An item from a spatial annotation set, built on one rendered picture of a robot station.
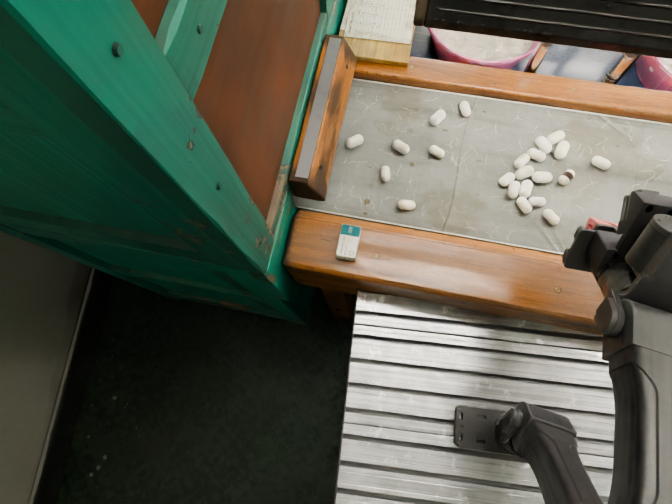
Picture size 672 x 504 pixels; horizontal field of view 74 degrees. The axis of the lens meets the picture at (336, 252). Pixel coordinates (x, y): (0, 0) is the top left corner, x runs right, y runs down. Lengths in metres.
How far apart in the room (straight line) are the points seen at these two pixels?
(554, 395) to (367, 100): 0.67
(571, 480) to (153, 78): 0.61
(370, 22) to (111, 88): 0.77
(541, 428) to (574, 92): 0.63
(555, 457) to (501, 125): 0.60
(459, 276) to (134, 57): 0.62
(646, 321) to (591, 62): 0.74
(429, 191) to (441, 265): 0.15
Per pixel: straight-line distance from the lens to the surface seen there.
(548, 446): 0.70
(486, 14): 0.65
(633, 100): 1.06
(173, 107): 0.38
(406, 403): 0.87
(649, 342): 0.56
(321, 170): 0.78
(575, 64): 1.18
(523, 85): 0.99
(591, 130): 1.02
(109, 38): 0.31
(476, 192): 0.89
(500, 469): 0.91
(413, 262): 0.80
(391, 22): 1.02
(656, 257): 0.60
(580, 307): 0.86
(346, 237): 0.78
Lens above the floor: 1.53
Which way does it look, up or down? 74 degrees down
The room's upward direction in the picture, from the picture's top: 11 degrees counter-clockwise
